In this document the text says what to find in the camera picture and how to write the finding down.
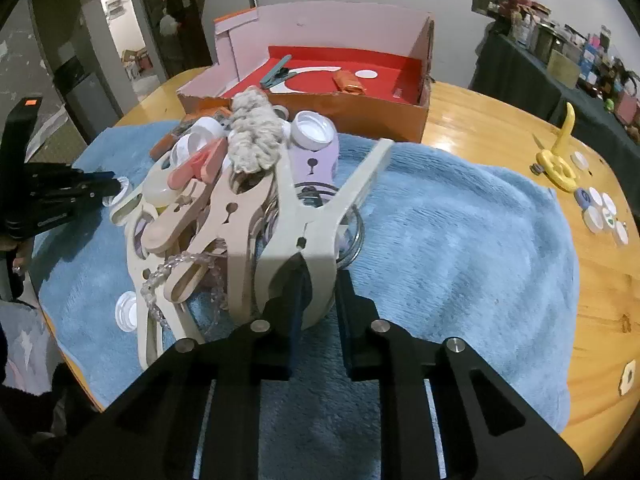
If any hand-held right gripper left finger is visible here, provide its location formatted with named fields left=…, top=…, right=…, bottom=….
left=52, top=262, right=308, bottom=480

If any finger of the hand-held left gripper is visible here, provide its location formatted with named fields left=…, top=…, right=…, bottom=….
left=31, top=167, right=122, bottom=195
left=31, top=191, right=109, bottom=236

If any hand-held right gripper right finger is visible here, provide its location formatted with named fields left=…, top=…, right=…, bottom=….
left=335, top=269, right=586, bottom=480

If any knotted rope toy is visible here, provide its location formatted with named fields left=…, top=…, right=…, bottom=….
left=227, top=87, right=291, bottom=176

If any orange cardboard box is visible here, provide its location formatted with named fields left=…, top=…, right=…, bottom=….
left=176, top=2, right=435, bottom=143

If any wooden desktop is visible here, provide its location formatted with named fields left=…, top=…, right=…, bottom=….
left=45, top=67, right=640, bottom=476

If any person's left hand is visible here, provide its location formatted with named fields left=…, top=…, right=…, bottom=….
left=0, top=237, right=33, bottom=301

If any grey cabinet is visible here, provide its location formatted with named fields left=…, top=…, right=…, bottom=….
left=52, top=55, right=123, bottom=131

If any orange rectangular block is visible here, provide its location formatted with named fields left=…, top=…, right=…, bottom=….
left=150, top=115, right=193, bottom=158

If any pinkish tan plastic clamp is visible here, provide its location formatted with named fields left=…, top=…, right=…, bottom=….
left=142, top=210, right=201, bottom=256

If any grey printed cloth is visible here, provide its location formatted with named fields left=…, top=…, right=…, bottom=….
left=0, top=305, right=56, bottom=386

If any blue fluffy towel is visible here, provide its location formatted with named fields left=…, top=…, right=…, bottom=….
left=30, top=120, right=581, bottom=480

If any teal plastic clip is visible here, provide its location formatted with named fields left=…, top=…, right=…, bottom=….
left=259, top=55, right=296, bottom=88

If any small orange packet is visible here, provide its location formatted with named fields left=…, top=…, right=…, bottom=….
left=332, top=71, right=368, bottom=95

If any cluster of small bottle caps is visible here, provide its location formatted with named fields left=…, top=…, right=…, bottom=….
left=570, top=150, right=631, bottom=248

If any small beige flower-shaped piece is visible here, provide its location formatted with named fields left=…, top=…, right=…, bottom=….
left=617, top=362, right=637, bottom=396

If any yellow hook toy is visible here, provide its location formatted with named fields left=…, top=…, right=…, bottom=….
left=532, top=101, right=578, bottom=193

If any dark green covered side table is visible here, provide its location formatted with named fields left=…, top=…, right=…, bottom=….
left=469, top=30, right=640, bottom=126

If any cluttered side table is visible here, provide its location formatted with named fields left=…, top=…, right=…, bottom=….
left=500, top=2, right=640, bottom=126

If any metal key ring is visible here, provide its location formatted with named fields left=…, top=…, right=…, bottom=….
left=332, top=205, right=367, bottom=267

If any clear bead bracelet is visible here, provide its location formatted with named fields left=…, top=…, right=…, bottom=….
left=142, top=250, right=226, bottom=331

